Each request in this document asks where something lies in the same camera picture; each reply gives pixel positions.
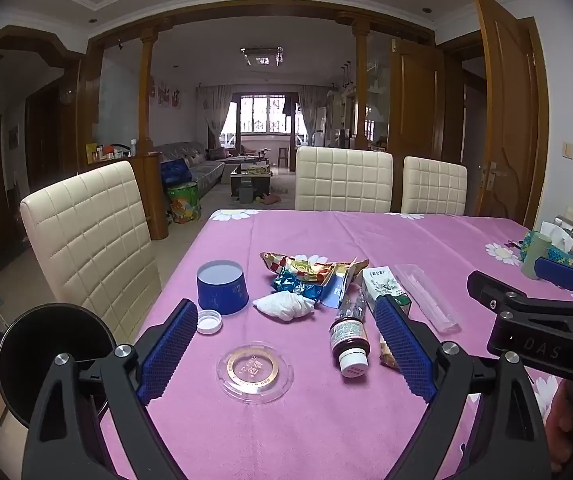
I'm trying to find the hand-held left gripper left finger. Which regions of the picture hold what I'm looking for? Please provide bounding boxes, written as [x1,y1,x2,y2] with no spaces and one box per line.
[21,299,200,480]

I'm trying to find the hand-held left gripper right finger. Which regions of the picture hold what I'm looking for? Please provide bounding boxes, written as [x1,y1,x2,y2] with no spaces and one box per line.
[373,294,552,480]

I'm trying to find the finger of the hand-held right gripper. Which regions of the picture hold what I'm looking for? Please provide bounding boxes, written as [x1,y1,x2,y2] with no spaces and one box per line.
[467,270,573,320]
[537,257,573,306]

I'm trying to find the yellow snack packet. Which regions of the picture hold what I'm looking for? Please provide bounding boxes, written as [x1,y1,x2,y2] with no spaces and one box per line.
[379,334,402,371]

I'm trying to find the white plastic bottle cap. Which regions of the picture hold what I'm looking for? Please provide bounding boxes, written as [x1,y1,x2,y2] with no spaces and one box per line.
[196,309,224,335]

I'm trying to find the clear plastic tray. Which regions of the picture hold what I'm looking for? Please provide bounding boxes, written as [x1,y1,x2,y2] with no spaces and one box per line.
[395,263,462,335]

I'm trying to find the brown medicine bottle white cap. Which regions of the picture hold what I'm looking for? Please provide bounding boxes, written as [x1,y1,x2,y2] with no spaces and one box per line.
[329,305,371,379]

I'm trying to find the green white medicine box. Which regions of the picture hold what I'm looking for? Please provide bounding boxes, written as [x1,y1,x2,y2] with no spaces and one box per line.
[361,266,413,322]

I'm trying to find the blue round tin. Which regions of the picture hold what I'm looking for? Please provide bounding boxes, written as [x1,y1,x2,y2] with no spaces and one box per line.
[196,260,250,316]

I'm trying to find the clear round lid gold ring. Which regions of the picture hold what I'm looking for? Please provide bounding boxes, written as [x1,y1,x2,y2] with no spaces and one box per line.
[215,342,295,405]

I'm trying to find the blue white torn carton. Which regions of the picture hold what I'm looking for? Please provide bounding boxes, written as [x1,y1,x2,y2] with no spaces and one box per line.
[317,265,363,309]

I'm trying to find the white tissue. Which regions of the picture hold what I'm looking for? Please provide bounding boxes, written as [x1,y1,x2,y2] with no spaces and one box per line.
[252,292,317,321]

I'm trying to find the blue foil wrapper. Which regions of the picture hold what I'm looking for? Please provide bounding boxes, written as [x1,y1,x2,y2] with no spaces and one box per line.
[272,270,325,304]

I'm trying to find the gold red snack wrapper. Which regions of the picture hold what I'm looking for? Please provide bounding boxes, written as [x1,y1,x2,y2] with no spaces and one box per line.
[259,251,370,287]

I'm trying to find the crochet covered tissue box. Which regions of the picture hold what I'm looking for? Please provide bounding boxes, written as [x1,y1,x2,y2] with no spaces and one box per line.
[519,220,573,267]

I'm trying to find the green thermos cup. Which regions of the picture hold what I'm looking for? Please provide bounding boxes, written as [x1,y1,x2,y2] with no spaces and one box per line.
[522,235,554,281]

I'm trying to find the pink daisy tablecloth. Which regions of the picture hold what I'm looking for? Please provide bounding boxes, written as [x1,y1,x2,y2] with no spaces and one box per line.
[99,208,573,480]

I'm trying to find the cream quilted dining chair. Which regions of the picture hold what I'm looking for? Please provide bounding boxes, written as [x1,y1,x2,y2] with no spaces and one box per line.
[295,146,394,213]
[20,160,162,347]
[401,156,468,216]

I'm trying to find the colourful printed bag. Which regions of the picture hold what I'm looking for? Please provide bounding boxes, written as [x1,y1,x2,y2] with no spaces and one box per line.
[167,182,202,225]

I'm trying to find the wooden partition cabinet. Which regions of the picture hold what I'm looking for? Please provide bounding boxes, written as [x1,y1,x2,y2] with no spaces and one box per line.
[86,152,170,241]

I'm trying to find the open wooden door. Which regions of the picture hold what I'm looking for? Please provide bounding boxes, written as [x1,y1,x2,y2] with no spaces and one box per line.
[471,0,550,229]

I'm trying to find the blue bag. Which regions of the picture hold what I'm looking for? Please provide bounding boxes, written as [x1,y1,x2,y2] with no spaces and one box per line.
[160,158,194,187]

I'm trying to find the coffee table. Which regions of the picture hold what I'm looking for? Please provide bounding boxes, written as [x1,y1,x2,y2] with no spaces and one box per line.
[230,159,274,202]

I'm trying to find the grey sofa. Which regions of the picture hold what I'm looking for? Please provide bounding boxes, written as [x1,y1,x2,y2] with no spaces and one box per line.
[154,141,238,196]

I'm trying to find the group of small bottles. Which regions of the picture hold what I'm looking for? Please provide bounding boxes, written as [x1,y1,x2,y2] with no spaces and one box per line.
[86,138,140,164]

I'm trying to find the wooden door with panel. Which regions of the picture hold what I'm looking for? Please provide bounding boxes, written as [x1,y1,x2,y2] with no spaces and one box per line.
[389,37,446,159]

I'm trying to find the patterned curtain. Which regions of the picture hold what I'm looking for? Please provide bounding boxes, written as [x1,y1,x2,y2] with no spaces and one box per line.
[299,84,335,146]
[197,85,235,149]

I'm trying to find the barred window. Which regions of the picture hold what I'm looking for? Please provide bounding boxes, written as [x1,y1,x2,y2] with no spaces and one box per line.
[239,93,288,136]

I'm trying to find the ceiling lamp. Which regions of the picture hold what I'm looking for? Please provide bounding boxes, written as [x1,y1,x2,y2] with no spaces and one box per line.
[240,46,284,67]

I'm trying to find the pink wall pictures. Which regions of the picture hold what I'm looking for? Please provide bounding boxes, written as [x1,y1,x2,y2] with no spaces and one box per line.
[148,78,182,110]

